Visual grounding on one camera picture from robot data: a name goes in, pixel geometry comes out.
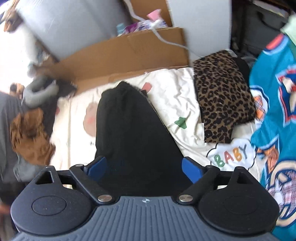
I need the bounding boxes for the black shorts with bear pattern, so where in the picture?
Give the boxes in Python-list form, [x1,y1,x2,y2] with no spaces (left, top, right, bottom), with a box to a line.
[95,81,192,196]

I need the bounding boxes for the white power cable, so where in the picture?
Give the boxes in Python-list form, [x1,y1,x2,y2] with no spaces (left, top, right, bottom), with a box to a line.
[122,0,204,58]

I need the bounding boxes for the black garment under neck pillow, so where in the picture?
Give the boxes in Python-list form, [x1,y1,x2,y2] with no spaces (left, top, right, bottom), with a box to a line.
[40,78,78,140]

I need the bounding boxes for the small bear plush toy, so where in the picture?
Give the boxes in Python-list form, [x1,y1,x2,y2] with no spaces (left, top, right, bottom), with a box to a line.
[10,83,25,99]

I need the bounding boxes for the teal printed blanket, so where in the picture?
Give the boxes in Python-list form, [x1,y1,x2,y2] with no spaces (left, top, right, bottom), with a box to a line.
[249,34,295,240]

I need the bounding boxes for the leopard print folded garment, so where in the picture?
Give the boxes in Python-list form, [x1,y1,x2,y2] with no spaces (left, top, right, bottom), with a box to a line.
[193,50,256,144]

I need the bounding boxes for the brown crumpled garment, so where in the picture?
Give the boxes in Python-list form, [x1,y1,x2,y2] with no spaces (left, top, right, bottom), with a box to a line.
[10,108,56,166]

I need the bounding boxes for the detergent bottles by wall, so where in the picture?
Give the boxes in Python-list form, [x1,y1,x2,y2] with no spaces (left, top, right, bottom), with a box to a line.
[116,9,168,37]

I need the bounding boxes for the cream bear print bedsheet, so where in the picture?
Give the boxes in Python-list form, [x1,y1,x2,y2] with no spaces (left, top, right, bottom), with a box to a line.
[51,67,262,179]

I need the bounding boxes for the light blue denim jeans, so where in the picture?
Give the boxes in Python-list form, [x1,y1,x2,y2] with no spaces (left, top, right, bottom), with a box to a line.
[13,158,44,182]

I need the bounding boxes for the grey neck pillow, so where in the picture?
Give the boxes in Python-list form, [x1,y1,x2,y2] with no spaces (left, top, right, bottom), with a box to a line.
[23,76,59,108]

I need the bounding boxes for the flattened brown cardboard box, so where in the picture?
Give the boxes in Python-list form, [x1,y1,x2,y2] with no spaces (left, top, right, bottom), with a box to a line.
[34,0,190,90]

